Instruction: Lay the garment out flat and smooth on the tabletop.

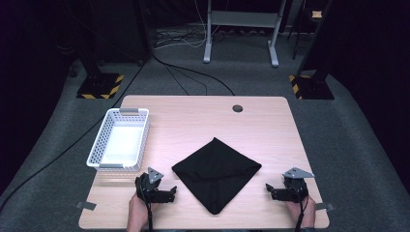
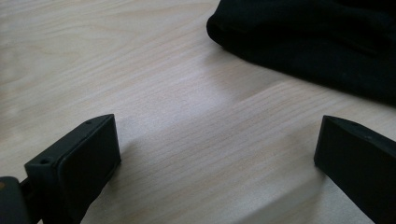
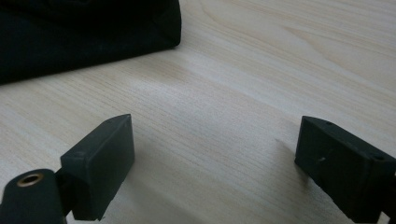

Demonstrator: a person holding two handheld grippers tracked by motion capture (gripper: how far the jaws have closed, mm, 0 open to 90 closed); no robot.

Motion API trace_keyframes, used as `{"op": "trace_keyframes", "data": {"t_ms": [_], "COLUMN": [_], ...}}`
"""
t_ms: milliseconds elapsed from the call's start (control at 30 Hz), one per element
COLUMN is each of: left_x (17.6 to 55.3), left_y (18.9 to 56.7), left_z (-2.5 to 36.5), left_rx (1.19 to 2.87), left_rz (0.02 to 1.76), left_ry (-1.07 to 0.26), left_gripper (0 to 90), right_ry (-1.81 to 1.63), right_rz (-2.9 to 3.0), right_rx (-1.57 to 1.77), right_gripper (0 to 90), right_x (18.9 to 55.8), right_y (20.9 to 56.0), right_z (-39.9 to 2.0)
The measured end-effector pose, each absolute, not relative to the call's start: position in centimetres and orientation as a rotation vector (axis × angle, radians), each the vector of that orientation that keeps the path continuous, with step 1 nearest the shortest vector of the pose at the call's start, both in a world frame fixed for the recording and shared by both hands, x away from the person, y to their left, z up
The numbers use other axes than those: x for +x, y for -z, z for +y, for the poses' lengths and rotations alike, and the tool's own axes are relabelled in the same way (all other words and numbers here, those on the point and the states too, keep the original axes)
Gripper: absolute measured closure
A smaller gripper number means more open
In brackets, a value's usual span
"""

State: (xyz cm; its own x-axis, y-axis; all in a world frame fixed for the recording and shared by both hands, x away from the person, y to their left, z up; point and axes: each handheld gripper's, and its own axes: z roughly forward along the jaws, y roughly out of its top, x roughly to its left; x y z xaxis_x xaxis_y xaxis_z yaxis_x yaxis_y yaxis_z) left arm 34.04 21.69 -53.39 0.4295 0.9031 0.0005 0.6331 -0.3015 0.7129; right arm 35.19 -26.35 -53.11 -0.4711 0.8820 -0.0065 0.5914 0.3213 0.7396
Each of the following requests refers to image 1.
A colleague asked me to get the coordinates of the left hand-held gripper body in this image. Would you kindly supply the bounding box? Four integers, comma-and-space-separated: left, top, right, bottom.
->
134, 166, 172, 204

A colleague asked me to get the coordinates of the black t-shirt with cartoon print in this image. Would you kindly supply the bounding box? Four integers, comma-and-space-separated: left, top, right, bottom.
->
171, 136, 263, 216

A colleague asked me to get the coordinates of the person's right hand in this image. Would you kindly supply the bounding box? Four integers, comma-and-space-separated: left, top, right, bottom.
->
285, 194, 317, 230

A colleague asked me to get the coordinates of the white perforated plastic basket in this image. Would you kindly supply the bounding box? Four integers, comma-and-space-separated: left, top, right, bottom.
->
86, 107, 151, 172

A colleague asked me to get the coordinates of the long black floor cable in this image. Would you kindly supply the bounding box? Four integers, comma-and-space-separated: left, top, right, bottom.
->
0, 59, 148, 205

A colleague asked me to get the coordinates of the black cabinet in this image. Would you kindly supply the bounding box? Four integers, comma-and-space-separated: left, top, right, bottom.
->
93, 0, 152, 66

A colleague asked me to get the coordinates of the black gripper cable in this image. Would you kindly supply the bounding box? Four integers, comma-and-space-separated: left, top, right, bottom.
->
134, 176, 154, 232
294, 189, 311, 232

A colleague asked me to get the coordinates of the bundle of floor cables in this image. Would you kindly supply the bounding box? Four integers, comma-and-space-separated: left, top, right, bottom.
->
154, 27, 207, 50

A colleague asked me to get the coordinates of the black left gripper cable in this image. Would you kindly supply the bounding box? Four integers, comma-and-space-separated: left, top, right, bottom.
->
134, 176, 154, 232

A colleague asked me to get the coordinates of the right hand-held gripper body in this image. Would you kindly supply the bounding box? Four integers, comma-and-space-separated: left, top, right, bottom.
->
282, 166, 315, 204

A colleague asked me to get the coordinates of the black stand with striped base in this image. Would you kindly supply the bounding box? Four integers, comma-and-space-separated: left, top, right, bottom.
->
288, 0, 336, 101
76, 32, 125, 101

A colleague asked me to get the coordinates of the grey table edge bracket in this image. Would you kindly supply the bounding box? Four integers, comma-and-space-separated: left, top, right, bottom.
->
75, 200, 98, 212
312, 202, 336, 212

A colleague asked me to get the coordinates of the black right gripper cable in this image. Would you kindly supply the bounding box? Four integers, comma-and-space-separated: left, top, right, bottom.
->
294, 189, 311, 232

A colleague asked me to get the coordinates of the white metal desk frame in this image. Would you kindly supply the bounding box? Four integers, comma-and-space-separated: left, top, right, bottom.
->
202, 0, 288, 68

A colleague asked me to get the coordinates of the person's left hand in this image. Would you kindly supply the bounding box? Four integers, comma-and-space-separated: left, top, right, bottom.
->
126, 193, 159, 232

